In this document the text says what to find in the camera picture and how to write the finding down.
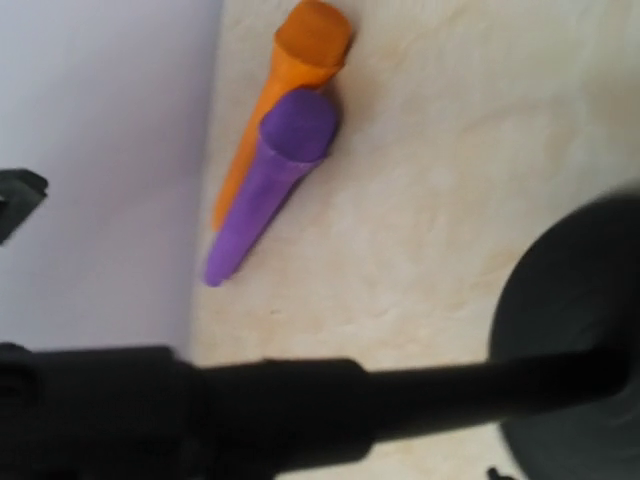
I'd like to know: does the short black microphone stand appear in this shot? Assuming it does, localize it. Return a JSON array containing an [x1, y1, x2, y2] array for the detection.
[[1, 187, 639, 479]]

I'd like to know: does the orange toy microphone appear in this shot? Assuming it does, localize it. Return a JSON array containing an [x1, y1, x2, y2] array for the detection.
[[212, 1, 352, 231]]

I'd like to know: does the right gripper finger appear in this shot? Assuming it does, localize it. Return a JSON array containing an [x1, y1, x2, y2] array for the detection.
[[1, 168, 49, 244]]

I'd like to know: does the purple toy microphone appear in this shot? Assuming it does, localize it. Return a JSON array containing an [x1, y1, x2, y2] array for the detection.
[[204, 88, 339, 287]]

